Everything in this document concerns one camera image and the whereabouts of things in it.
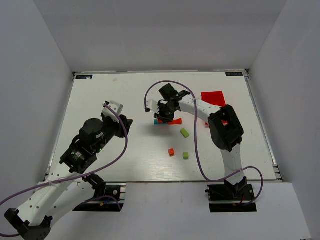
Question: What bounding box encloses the red arch wood block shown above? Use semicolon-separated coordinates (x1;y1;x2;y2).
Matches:
167;118;183;125

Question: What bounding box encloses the teal long wood block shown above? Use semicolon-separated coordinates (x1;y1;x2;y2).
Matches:
153;119;168;125

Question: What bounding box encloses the red plastic bin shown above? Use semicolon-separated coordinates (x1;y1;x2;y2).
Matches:
200;90;228;128

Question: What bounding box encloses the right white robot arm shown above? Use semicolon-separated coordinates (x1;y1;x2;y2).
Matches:
145;83;247;198

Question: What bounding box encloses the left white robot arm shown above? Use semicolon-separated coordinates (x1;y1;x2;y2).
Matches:
4;108;133;240

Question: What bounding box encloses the green rectangular wood block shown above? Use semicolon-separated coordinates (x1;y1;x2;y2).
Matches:
180;128;190;139

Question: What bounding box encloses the red cube wood block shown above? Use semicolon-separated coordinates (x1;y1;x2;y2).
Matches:
168;148;175;157

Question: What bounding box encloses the green cube wood block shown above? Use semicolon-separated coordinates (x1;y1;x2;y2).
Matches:
183;152;189;160

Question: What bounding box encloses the left table corner label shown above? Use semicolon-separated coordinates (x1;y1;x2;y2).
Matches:
75;75;93;80

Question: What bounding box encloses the dark table corner label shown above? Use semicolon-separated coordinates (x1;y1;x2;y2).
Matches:
225;72;243;77

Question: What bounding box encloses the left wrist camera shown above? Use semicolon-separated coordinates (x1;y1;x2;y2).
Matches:
101;100;124;123

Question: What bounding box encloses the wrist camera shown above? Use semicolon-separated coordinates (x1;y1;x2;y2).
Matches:
145;99;160;114
101;100;124;123

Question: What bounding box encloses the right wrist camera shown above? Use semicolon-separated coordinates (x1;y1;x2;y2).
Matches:
145;99;160;114

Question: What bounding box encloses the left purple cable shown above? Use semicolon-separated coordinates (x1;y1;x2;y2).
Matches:
0;103;130;237

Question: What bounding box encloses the purple cable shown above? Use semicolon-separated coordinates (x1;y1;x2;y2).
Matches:
144;80;264;206
0;103;130;237

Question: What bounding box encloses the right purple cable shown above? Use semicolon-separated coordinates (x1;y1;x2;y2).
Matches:
144;80;264;206

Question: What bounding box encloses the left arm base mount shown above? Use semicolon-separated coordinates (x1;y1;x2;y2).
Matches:
73;174;126;213

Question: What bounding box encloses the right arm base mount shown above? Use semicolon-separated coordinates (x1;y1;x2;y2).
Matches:
205;184;257;213

